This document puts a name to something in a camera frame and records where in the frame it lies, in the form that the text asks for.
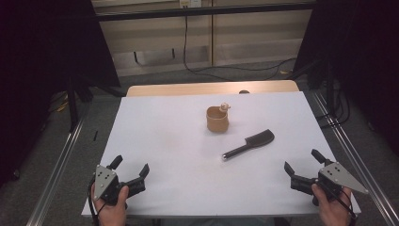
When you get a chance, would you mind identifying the black tripod stand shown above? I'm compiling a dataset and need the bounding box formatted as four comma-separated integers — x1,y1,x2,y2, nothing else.
290,57,337,118
66,70,125,133

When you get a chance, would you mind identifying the long black power cable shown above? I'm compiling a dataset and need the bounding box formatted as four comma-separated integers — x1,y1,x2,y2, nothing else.
183,13,297,81

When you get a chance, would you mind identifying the beige desk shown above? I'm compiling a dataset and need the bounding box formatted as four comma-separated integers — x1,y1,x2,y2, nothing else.
91,0,314,77

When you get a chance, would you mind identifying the bundle of black floor cables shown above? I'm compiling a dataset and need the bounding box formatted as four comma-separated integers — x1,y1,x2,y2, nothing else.
315,86,351,129

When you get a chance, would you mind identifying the black horizontal bar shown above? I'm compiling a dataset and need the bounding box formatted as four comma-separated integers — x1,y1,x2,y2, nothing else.
93,2,316,23

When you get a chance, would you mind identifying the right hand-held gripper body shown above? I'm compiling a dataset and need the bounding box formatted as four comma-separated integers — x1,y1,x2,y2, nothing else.
312,161,370,207

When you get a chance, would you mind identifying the black curtain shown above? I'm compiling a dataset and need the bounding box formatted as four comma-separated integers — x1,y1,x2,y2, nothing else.
0,0,122,187
293,0,399,156

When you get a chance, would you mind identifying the metal floor rail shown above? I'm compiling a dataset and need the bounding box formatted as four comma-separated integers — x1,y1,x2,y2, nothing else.
313,92,399,226
26,117,87,226

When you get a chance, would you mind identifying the right hand-held gripper cable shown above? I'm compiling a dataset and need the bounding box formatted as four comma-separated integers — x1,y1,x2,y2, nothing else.
323,180,359,220

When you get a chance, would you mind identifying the person's clothing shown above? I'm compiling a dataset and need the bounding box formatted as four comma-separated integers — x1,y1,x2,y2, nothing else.
161,217,291,226

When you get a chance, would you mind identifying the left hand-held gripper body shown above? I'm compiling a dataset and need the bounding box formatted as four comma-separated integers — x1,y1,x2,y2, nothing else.
93,164,128,207

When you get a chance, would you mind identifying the person's right hand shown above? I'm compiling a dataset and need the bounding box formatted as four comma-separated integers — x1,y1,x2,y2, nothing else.
311,184,353,226

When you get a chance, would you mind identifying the light wooden table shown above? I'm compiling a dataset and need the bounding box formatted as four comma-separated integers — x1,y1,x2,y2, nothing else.
125,79,300,98

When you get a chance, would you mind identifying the person's left hand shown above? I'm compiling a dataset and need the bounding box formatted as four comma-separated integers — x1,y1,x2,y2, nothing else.
91,184,130,226

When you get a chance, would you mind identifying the left hand-held gripper cable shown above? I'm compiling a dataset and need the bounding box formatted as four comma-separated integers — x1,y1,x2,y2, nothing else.
88,178,106,226

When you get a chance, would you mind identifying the tan cup with bear figure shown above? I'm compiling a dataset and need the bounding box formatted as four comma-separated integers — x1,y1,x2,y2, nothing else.
205,103,231,134

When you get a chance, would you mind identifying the hand-held gripper cable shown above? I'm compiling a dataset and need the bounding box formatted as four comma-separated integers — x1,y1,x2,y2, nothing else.
323,180,359,220
88,178,106,226

